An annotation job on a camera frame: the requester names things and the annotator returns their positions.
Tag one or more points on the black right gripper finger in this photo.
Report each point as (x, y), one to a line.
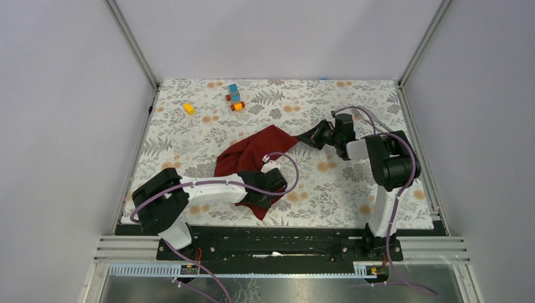
(312, 140)
(314, 133)

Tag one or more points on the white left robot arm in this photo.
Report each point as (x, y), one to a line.
(160, 201)

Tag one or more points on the blue orange toy car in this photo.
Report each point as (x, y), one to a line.
(233, 96)

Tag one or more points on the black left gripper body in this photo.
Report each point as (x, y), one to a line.
(265, 201)

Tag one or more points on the right aluminium frame post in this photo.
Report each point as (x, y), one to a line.
(425, 40)

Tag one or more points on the yellow toy block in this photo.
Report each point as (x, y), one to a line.
(189, 109)

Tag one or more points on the red cloth napkin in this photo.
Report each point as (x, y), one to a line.
(247, 154)

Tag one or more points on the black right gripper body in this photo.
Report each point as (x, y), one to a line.
(335, 137)

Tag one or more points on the floral patterned tablecloth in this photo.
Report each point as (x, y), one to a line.
(331, 192)

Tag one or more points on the slotted cable duct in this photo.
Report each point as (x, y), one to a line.
(188, 270)

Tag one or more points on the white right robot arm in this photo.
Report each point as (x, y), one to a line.
(393, 164)

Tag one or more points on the aluminium frame post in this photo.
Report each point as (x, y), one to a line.
(132, 42)
(425, 40)

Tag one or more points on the left aluminium frame post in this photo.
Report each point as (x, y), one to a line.
(132, 42)

